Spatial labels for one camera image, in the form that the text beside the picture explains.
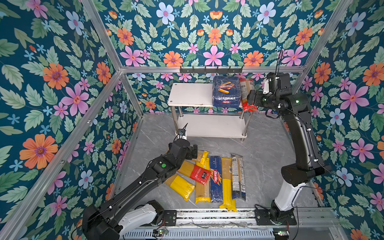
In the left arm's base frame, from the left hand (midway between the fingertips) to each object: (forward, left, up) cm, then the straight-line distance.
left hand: (191, 142), depth 75 cm
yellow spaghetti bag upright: (-19, -5, -22) cm, 29 cm away
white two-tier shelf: (+26, +2, +9) cm, 28 cm away
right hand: (+13, -33, +17) cm, 40 cm away
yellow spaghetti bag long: (-25, -18, -21) cm, 37 cm away
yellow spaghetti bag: (-16, +5, -21) cm, 27 cm away
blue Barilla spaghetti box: (-15, -13, -21) cm, 29 cm away
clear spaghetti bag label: (-18, -24, -20) cm, 37 cm away
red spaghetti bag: (-9, -3, -20) cm, 22 cm away
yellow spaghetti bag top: (+2, -6, -19) cm, 20 cm away
